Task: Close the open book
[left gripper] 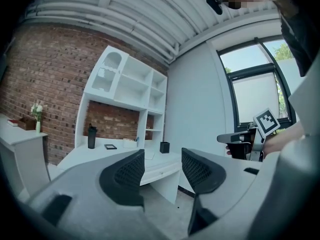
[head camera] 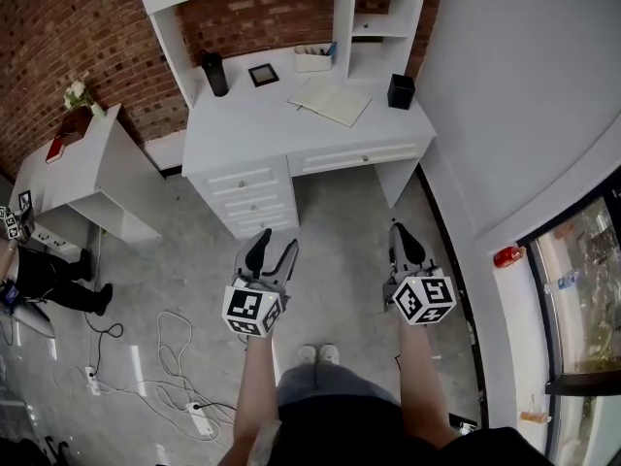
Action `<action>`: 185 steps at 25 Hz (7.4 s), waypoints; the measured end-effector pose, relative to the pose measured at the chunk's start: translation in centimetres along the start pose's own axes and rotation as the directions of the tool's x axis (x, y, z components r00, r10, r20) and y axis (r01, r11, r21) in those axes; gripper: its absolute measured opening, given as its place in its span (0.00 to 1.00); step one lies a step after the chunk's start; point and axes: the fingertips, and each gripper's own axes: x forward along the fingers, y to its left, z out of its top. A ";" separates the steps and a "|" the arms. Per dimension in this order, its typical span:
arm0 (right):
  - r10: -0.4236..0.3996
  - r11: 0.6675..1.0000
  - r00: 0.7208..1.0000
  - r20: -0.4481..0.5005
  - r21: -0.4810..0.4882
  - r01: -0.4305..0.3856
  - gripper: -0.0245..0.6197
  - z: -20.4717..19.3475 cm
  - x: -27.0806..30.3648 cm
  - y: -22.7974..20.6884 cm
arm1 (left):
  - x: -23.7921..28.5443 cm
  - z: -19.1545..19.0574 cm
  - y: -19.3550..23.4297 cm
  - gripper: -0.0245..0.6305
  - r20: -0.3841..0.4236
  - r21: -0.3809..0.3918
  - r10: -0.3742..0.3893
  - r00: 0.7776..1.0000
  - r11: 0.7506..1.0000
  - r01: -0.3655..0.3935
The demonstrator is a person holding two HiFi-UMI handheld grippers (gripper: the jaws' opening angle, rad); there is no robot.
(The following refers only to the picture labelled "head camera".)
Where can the white power strip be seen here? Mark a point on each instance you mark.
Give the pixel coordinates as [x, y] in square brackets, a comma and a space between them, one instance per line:
[200, 419]
[92, 380]

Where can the brown wooden box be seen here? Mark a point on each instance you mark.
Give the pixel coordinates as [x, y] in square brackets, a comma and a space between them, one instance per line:
[76, 125]

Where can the blue pen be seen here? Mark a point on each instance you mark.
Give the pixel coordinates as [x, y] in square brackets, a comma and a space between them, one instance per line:
[332, 49]

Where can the black tumbler bottle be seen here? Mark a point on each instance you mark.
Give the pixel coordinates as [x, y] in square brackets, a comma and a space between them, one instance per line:
[216, 73]

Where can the white flowers in vase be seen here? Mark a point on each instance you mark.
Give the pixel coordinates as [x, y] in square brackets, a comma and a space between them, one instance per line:
[77, 94]

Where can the person's white shoe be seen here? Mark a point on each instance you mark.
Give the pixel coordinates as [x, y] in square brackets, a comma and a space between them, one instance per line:
[307, 355]
[329, 354]

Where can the red closed book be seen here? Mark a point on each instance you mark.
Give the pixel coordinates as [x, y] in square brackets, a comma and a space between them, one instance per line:
[55, 149]

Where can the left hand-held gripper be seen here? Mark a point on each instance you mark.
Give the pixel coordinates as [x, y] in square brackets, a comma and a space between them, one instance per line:
[252, 309]

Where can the orange packet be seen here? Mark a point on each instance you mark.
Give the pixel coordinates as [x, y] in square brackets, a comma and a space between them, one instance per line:
[535, 415]

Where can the person's grey jeans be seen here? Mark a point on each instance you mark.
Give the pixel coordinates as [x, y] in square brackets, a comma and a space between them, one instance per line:
[335, 386]

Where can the person's black shirt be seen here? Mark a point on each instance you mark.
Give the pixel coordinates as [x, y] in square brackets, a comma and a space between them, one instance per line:
[369, 435]

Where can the black picture frame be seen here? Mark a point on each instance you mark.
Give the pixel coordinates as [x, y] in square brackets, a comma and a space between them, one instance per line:
[263, 75]

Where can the red can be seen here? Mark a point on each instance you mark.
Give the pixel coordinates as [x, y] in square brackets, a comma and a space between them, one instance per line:
[508, 256]

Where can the person's left white shoe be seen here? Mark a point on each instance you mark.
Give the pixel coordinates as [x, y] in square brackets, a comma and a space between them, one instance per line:
[307, 355]

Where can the person's left forearm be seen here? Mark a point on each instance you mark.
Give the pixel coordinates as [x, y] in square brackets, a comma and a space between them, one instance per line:
[254, 396]

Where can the black square pen holder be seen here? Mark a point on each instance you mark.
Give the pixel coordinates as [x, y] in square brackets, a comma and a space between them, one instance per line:
[401, 91]

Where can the white side table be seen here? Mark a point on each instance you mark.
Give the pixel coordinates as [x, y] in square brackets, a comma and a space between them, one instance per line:
[92, 173]

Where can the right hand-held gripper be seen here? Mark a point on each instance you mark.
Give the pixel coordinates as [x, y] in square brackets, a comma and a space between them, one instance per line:
[424, 299]

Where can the white desk organiser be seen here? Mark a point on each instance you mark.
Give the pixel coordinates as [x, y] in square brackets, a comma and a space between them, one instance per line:
[313, 61]

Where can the white book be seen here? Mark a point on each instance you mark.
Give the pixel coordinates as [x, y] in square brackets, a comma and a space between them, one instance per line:
[335, 102]

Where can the person's right forearm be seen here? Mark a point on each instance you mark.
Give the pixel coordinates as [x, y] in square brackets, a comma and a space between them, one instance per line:
[422, 376]

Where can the person's right white shoe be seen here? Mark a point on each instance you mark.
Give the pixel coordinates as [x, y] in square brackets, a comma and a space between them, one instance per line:
[329, 354]

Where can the black framed window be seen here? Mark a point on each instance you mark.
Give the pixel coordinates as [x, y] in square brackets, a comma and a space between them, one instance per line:
[582, 284]

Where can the clear plastic water bottle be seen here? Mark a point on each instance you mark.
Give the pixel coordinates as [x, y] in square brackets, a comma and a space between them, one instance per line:
[562, 281]

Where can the white desk with hutch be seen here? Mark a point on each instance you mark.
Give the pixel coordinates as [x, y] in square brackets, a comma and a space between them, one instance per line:
[271, 129]

